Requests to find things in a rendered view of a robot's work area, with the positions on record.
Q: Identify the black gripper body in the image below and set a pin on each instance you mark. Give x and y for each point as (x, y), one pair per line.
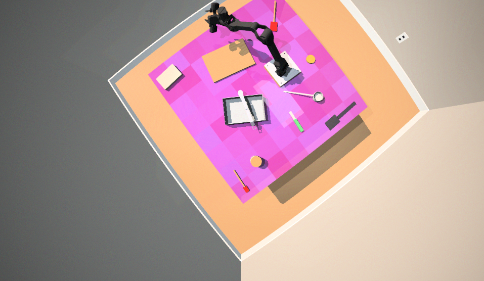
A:
(214, 7)

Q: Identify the yellow round disc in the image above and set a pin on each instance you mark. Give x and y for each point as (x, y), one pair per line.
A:
(310, 59)

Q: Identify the grey cylindrical container with orange lid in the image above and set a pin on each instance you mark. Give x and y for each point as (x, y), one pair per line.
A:
(255, 161)

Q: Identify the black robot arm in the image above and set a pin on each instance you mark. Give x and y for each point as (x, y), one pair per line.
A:
(267, 37)

